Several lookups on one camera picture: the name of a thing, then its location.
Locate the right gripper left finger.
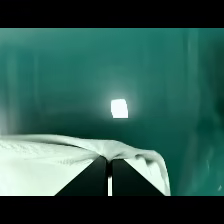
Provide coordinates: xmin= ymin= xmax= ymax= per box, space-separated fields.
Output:
xmin=54 ymin=156 xmax=108 ymax=197

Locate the white garment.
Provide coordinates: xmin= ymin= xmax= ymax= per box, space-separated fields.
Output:
xmin=0 ymin=133 xmax=172 ymax=197

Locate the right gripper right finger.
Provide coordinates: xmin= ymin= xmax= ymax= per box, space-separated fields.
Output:
xmin=111 ymin=158 xmax=166 ymax=197

